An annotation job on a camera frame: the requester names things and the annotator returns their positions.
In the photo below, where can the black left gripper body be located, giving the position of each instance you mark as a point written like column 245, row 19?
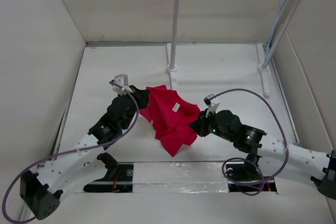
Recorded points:
column 133, row 106

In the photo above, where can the red t shirt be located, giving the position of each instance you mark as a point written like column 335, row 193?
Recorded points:
column 170, row 117

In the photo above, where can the blue wire hanger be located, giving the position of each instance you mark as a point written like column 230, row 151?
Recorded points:
column 282, row 5

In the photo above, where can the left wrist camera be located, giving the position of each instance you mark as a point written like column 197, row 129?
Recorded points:
column 120, row 84

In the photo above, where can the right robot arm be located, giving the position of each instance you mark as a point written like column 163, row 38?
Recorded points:
column 267, row 157

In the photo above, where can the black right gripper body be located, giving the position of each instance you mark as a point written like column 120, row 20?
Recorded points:
column 213, row 128

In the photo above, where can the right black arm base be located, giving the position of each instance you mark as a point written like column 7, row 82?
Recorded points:
column 244, row 172

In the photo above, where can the white clothes rack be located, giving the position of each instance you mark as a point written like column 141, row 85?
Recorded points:
column 263, row 67

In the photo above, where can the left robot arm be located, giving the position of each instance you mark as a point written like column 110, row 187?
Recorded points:
column 42, row 191

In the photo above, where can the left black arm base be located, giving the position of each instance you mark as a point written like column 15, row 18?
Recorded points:
column 117, row 179

